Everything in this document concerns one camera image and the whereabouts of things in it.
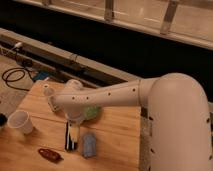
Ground red pepper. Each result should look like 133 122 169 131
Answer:
38 148 61 162

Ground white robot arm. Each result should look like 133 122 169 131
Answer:
55 73 213 171

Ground green ceramic bowl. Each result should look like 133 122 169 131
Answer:
83 107 101 120

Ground light blue sponge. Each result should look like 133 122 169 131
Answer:
82 133 96 158

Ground white plastic cup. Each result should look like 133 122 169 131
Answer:
7 110 33 134

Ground blue object on floor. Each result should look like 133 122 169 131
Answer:
33 71 49 82

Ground dark object at left edge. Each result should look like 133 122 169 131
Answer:
0 113 7 129

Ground black coiled cable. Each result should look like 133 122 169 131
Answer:
1 58 36 92

